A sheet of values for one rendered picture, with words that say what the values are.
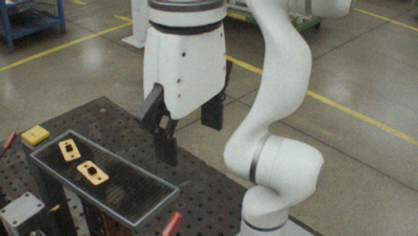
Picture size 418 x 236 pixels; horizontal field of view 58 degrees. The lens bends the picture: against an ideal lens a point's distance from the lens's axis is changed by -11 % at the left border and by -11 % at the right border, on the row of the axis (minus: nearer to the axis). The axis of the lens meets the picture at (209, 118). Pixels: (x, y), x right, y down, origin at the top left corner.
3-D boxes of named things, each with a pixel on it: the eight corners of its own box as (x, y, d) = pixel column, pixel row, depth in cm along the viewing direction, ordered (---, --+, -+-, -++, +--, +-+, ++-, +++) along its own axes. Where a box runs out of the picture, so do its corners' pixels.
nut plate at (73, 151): (58, 143, 99) (57, 140, 99) (72, 139, 101) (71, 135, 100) (66, 162, 93) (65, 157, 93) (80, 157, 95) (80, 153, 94)
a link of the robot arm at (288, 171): (253, 193, 111) (259, 119, 98) (317, 213, 104) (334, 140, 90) (233, 222, 102) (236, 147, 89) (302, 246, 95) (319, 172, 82)
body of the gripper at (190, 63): (189, -5, 49) (190, 77, 55) (128, 18, 42) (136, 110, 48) (242, 5, 45) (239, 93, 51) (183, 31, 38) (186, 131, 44)
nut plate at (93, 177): (76, 168, 92) (75, 163, 91) (89, 160, 94) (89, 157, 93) (95, 186, 87) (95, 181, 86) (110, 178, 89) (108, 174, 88)
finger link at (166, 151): (154, 107, 47) (158, 155, 51) (135, 120, 45) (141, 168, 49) (176, 116, 46) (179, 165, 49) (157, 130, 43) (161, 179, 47)
